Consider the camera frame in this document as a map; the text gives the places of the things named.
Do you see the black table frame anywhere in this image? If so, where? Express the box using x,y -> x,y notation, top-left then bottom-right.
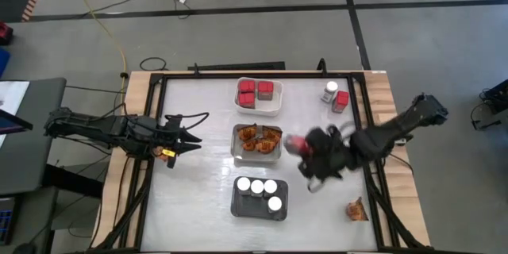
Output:
85,69 -> 432,254

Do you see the black device with cables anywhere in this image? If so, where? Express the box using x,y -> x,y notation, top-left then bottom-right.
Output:
471,79 -> 508,131

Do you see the red-lidded paprika tin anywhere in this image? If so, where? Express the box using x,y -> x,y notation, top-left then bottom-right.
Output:
238,79 -> 256,94
237,91 -> 256,110
256,80 -> 275,102
331,90 -> 351,114
283,133 -> 310,156

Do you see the yellow cable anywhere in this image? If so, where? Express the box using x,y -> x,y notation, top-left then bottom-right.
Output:
59,0 -> 128,79

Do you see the bagel seasoning jar white lid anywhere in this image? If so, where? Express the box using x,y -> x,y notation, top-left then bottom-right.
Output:
320,80 -> 340,104
236,176 -> 252,196
263,179 -> 279,198
267,196 -> 283,214
250,179 -> 265,198

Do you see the white plastic bin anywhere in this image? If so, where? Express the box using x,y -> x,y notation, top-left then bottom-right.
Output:
233,76 -> 285,117

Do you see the dark tablet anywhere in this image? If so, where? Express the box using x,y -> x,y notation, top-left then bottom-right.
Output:
0,109 -> 34,136

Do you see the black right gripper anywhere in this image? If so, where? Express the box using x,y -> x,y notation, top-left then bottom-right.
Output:
297,125 -> 356,182

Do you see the black cable loop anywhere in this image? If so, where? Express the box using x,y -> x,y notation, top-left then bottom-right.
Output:
138,56 -> 167,71

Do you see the grey desk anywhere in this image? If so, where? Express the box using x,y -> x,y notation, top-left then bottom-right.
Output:
0,77 -> 67,198

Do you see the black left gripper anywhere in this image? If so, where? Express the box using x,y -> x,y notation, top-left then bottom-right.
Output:
158,125 -> 203,158

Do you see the red object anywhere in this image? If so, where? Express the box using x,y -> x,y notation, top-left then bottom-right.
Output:
0,21 -> 13,46

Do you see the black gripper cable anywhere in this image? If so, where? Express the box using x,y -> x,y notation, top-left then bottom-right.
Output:
164,111 -> 210,132

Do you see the grey translucent plastic bin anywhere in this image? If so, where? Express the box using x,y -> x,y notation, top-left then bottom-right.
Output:
230,175 -> 290,222

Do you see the blue object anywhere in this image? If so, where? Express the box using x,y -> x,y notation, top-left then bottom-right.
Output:
0,47 -> 11,77

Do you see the beige plastic bin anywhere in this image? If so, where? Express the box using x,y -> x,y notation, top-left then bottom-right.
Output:
230,123 -> 284,164

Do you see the white paper sheet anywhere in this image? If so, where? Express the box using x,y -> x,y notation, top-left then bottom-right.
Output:
0,80 -> 31,148

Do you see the blue crate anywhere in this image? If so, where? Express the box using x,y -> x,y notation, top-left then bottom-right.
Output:
0,209 -> 13,245

